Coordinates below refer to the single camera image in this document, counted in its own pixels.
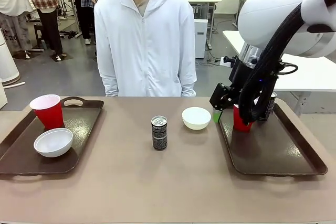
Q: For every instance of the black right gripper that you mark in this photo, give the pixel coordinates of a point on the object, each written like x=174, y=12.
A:
x=242, y=74

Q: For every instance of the red plastic cup white inside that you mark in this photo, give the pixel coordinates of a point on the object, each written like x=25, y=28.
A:
x=50, y=116
x=239, y=124

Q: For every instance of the black Pepsi can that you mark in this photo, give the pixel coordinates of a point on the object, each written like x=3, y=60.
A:
x=159, y=137
x=271, y=106

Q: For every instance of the person left forearm white sleeve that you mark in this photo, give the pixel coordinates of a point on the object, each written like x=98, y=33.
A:
x=188, y=86

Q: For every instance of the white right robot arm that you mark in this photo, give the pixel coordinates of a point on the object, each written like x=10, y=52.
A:
x=267, y=11

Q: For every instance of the person right forearm white sleeve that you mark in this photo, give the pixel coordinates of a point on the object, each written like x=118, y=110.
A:
x=109, y=86

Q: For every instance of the cream white bowl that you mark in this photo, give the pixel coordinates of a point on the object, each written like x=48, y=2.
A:
x=196, y=119

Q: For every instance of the white power strip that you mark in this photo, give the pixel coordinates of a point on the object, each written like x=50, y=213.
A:
x=225, y=62

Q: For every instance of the white box appliance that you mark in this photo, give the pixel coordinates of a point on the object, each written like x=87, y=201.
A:
x=199, y=43

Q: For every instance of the dark brown serving tray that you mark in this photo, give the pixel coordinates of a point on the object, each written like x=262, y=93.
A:
x=275, y=150
x=86, y=119

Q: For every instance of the large white table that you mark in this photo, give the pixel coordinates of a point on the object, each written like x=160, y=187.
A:
x=302, y=82

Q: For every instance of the person in white hoodie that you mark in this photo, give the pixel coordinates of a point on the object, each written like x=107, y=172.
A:
x=144, y=51

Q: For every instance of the black wheeled floor base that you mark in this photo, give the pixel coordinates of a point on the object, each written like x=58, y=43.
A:
x=68, y=34

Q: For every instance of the black stool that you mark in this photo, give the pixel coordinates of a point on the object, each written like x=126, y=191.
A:
x=39, y=35

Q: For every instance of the white pipe on floor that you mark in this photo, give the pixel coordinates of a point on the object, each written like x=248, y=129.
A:
x=14, y=84

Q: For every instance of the white cylindrical air purifier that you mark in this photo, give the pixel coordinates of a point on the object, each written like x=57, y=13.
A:
x=8, y=61

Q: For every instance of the bystander in white shirt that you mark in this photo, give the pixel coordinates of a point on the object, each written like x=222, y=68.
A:
x=13, y=3

